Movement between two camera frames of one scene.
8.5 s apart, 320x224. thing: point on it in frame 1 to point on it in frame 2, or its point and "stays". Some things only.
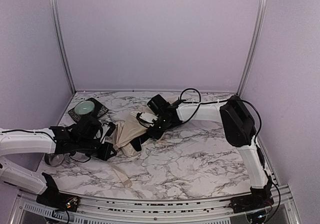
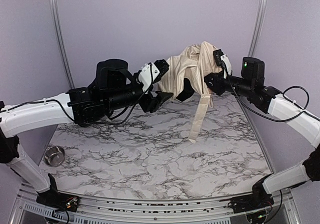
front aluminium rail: (283, 210) stays
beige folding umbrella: (124, 132) to (196, 61)
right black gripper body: (152, 133) to (216, 82)
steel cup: (54, 160) stays
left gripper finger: (104, 151) to (149, 103)
